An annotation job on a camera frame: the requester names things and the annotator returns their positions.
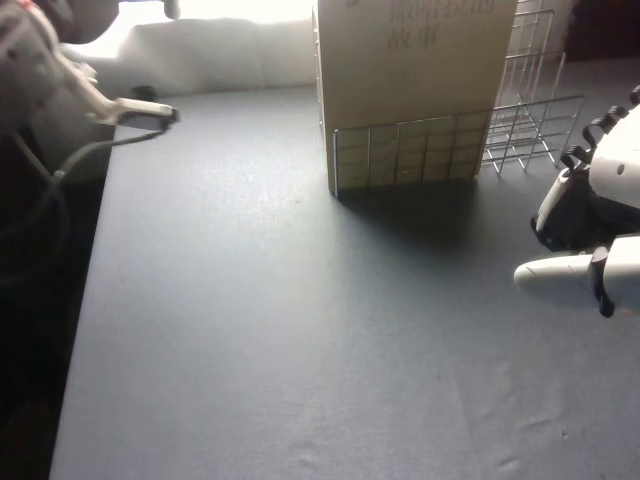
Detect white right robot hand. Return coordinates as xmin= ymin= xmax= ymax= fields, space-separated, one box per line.
xmin=513 ymin=84 xmax=640 ymax=319

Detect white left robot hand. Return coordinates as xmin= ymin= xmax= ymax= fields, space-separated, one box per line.
xmin=0 ymin=0 xmax=74 ymax=146

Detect beige book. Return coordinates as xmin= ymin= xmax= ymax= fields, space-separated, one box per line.
xmin=312 ymin=0 xmax=519 ymax=194

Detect white backdrop cloth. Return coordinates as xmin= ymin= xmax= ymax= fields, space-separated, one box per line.
xmin=59 ymin=0 xmax=326 ymax=99

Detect grey table cloth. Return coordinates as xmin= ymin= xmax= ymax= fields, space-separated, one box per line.
xmin=49 ymin=49 xmax=640 ymax=480

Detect white wire rack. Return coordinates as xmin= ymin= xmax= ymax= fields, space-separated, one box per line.
xmin=312 ymin=0 xmax=586 ymax=197

